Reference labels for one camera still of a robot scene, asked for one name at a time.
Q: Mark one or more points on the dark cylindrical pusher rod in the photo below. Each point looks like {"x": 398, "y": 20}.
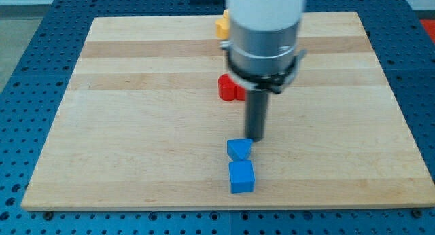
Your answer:
{"x": 256, "y": 105}

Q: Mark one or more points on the wooden board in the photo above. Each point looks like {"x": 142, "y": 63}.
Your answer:
{"x": 141, "y": 126}

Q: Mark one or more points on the yellow heart block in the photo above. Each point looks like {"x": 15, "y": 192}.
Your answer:
{"x": 222, "y": 26}

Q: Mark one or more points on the blue triangle block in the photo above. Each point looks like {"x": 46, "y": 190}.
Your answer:
{"x": 239, "y": 149}

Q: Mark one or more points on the blue cube block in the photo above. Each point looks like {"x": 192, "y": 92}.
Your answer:
{"x": 241, "y": 175}

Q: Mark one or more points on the red heart block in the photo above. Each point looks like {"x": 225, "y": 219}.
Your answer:
{"x": 228, "y": 90}

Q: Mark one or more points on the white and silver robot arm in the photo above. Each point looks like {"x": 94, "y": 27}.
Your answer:
{"x": 261, "y": 48}

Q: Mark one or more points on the blue perforated metal base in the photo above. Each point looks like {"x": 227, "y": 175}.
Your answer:
{"x": 33, "y": 93}

